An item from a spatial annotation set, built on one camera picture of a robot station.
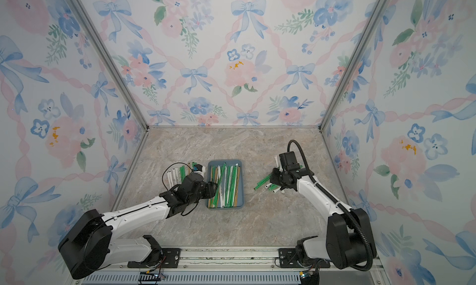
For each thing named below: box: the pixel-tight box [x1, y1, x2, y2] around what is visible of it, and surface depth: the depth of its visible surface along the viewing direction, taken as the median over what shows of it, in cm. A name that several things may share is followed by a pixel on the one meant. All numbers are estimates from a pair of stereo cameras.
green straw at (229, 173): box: [226, 165, 232, 207], surface depth 97 cm
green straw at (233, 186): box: [229, 165, 238, 208], surface depth 95 cm
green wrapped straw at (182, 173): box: [179, 165, 186, 184], surface depth 102 cm
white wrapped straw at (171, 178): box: [166, 167, 177, 191], surface depth 99 cm
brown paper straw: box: [234, 166, 241, 207], surface depth 95 cm
